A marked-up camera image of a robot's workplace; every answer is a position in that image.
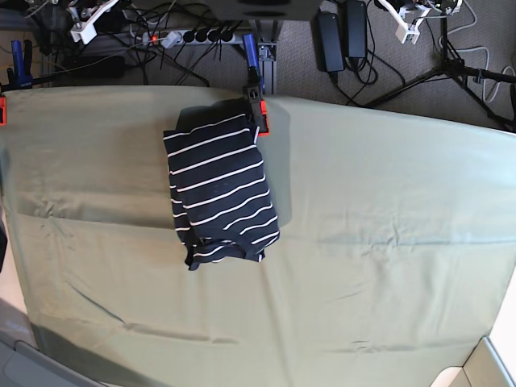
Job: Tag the white power strip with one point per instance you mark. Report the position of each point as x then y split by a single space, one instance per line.
201 36

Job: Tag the aluminium extrusion post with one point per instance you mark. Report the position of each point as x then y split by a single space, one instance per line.
266 33

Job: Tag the black power adapter right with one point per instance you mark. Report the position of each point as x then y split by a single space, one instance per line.
355 29

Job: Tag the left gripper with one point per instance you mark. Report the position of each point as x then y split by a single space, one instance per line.
409 14

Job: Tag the black power adapter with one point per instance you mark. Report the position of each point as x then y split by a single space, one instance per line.
327 43
355 29

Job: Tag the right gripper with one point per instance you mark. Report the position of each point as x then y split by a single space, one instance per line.
85 13

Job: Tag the black box under table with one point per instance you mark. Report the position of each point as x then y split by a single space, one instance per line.
264 9

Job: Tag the black tripod stand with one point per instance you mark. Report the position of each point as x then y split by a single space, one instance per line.
452 65

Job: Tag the black power adapter left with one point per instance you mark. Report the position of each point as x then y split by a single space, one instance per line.
327 43

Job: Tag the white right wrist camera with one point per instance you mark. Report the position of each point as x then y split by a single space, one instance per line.
84 32

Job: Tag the blue clamp at left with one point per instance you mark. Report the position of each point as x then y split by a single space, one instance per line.
19 75

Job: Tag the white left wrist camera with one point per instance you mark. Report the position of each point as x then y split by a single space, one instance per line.
408 32

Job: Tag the orange clamp at left edge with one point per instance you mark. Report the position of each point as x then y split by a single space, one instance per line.
3 111

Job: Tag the light green table cloth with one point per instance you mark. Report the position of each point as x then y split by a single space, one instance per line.
397 243

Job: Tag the navy white striped T-shirt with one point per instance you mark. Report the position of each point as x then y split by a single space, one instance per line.
221 203

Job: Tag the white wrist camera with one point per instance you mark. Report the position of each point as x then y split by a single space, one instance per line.
84 32
408 32

